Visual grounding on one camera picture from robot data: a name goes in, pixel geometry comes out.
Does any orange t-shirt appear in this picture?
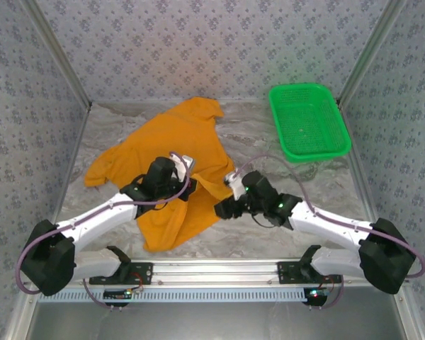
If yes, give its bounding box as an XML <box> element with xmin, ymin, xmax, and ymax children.
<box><xmin>84</xmin><ymin>96</ymin><xmax>236</xmax><ymax>253</ymax></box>

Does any green plastic basket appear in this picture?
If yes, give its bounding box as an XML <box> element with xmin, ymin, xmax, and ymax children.
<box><xmin>268</xmin><ymin>82</ymin><xmax>352</xmax><ymax>164</ymax></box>

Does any aluminium frame post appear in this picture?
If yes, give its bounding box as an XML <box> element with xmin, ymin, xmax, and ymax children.
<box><xmin>336</xmin><ymin>0</ymin><xmax>408</xmax><ymax>106</ymax></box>
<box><xmin>21</xmin><ymin>0</ymin><xmax>93</xmax><ymax>111</ymax></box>

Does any left controller board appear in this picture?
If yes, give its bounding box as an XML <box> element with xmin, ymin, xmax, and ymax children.
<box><xmin>103</xmin><ymin>289</ymin><xmax>132</xmax><ymax>306</ymax></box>

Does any right controller board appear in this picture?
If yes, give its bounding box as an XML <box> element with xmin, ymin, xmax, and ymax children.
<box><xmin>303</xmin><ymin>287</ymin><xmax>329</xmax><ymax>306</ymax></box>

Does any controller board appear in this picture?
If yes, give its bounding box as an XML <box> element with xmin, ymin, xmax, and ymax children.
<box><xmin>103</xmin><ymin>289</ymin><xmax>132</xmax><ymax>306</ymax></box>
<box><xmin>303</xmin><ymin>287</ymin><xmax>329</xmax><ymax>306</ymax></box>

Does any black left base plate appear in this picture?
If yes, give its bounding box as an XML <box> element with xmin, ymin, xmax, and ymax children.
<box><xmin>89</xmin><ymin>261</ymin><xmax>154</xmax><ymax>285</ymax></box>

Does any slotted grey cable duct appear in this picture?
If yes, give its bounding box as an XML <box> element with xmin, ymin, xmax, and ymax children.
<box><xmin>38</xmin><ymin>287</ymin><xmax>311</xmax><ymax>304</ymax></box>

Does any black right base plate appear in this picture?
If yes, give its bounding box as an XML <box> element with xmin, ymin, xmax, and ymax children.
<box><xmin>276</xmin><ymin>261</ymin><xmax>343</xmax><ymax>285</ymax></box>

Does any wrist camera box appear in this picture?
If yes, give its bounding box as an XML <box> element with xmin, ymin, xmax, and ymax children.
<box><xmin>223</xmin><ymin>171</ymin><xmax>248</xmax><ymax>201</ymax></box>
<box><xmin>169</xmin><ymin>152</ymin><xmax>196</xmax><ymax>178</ymax></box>

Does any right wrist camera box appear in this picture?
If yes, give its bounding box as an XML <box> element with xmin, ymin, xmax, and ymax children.
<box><xmin>223</xmin><ymin>171</ymin><xmax>248</xmax><ymax>201</ymax></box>

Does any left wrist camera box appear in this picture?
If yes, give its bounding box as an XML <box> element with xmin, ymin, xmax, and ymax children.
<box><xmin>169</xmin><ymin>152</ymin><xmax>196</xmax><ymax>178</ymax></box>

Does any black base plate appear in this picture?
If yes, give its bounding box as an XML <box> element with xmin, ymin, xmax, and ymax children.
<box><xmin>276</xmin><ymin>261</ymin><xmax>343</xmax><ymax>285</ymax></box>
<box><xmin>89</xmin><ymin>261</ymin><xmax>154</xmax><ymax>285</ymax></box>

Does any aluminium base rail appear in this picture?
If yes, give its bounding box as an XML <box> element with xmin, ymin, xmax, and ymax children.
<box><xmin>70</xmin><ymin>259</ymin><xmax>344</xmax><ymax>287</ymax></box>

